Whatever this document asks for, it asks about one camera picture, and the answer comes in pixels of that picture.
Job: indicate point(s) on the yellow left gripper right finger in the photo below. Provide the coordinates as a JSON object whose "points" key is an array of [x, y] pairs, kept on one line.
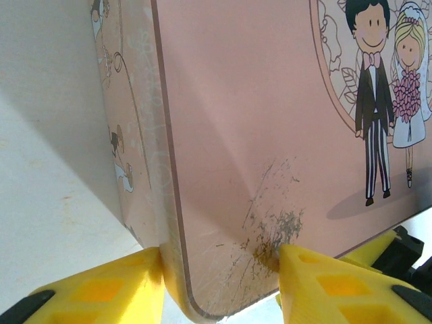
{"points": [[337, 290]]}

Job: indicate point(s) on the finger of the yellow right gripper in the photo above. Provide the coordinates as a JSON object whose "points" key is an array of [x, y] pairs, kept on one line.
{"points": [[368, 251]]}

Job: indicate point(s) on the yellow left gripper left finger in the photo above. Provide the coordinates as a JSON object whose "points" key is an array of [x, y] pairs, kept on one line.
{"points": [[101, 290]]}

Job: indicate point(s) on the pink wedding couple tin box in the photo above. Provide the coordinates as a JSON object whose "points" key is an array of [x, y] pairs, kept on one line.
{"points": [[256, 118]]}

